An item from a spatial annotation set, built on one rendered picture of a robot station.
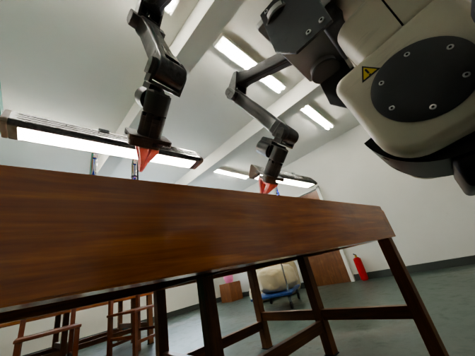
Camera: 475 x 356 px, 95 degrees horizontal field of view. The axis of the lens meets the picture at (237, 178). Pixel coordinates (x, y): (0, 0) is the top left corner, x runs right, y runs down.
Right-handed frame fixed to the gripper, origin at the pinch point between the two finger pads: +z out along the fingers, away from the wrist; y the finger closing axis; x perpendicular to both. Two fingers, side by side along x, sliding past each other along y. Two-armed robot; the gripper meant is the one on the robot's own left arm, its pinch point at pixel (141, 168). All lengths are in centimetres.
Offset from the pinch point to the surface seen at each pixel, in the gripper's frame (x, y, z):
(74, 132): -25.6, 13.8, 0.5
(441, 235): 20, -482, 40
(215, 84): -233, -139, -53
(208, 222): 22.0, -9.9, 2.5
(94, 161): -39.0, 5.7, 13.9
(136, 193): 17.6, 5.0, -1.3
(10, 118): -25.9, 27.7, 0.2
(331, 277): -83, -459, 221
